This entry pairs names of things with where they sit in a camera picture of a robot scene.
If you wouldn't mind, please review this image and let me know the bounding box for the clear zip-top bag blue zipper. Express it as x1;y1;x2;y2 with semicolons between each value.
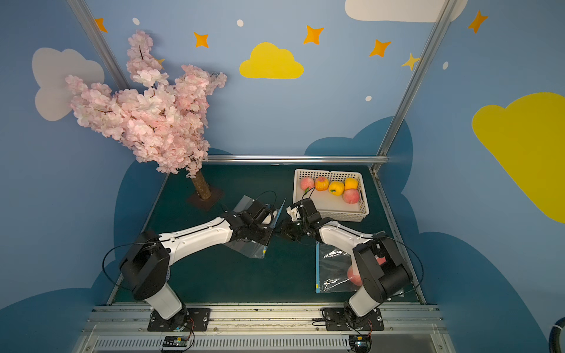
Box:
316;224;413;302

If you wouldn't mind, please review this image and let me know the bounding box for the pink peach with leaf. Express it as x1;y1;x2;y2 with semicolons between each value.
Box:
347;266;363;287

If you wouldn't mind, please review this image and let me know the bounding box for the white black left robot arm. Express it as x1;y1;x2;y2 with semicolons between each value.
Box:
119;199;280;326

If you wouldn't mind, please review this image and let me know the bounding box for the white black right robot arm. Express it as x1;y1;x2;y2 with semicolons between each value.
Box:
281;198;413;321

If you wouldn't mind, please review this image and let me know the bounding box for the yellow peach back middle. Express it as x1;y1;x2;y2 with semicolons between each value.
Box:
328;181;345;197

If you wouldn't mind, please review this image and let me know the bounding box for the yellow peach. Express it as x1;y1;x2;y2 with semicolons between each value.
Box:
344;178;359;190
328;181;345;197

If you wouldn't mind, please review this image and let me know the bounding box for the yellow peach back right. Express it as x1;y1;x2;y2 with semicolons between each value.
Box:
344;178;359;190

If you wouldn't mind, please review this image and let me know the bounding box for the white perforated plastic basket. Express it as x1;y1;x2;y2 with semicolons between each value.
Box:
293;169;370;222

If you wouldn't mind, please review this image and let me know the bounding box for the pink blossom artificial tree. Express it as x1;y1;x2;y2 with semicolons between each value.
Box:
66;30;227;201

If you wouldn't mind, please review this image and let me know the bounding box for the left green circuit board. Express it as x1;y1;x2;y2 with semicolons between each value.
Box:
162;336;190;351

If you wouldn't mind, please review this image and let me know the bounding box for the aluminium frame rail back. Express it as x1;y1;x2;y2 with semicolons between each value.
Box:
205;155;388;166

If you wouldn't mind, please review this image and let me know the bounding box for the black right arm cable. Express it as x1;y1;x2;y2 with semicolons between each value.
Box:
388;235;425;297

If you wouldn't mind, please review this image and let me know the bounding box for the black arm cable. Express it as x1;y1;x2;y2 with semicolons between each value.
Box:
102;241;151;291
388;235;425;297

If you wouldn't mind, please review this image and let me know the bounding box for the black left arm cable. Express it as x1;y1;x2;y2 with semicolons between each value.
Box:
102;241;151;291

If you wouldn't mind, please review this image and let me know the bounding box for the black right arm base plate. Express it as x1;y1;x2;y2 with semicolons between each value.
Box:
321;307;385;332

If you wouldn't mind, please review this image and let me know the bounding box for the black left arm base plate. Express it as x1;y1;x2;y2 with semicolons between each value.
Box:
147;307;211;332

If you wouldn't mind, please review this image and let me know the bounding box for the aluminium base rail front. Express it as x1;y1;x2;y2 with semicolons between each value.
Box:
74;303;456;352

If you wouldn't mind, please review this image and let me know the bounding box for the aluminium frame post right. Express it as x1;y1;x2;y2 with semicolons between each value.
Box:
370;0;458;177

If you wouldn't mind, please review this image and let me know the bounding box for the aluminium frame post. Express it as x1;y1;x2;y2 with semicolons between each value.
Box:
370;0;458;177
66;0;130;90

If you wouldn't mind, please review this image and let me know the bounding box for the aluminium frame post left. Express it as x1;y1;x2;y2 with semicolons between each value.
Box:
66;0;130;90

